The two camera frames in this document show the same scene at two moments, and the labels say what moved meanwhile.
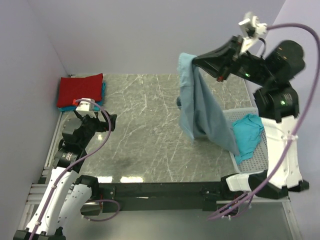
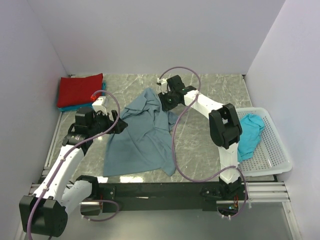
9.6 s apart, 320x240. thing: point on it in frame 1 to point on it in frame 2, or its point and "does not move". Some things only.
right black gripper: [221, 61] to [165, 106]
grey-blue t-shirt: [202, 112] to [144, 144]
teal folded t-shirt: [96, 107] does not move
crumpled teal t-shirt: [247, 131] does not move
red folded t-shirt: [70, 88] does not move
